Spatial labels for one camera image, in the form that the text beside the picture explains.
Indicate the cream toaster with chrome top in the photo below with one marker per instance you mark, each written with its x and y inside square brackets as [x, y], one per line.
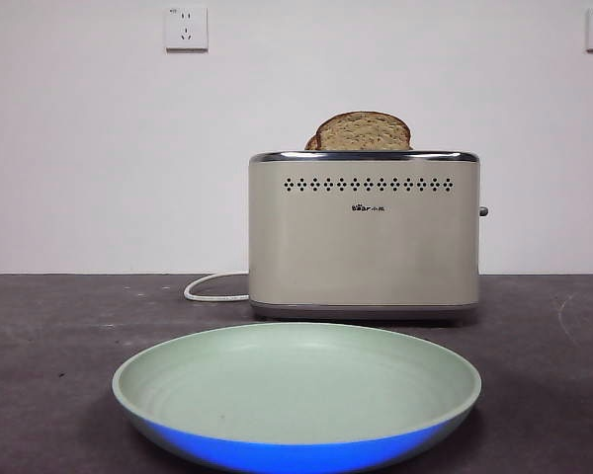
[365, 247]

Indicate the small brown bread slice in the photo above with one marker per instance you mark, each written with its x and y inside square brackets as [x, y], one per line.
[311, 144]

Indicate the large brown bread slice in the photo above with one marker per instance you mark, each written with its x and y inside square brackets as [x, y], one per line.
[365, 133]

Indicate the pale green round plate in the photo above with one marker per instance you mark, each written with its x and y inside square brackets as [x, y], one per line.
[296, 385]

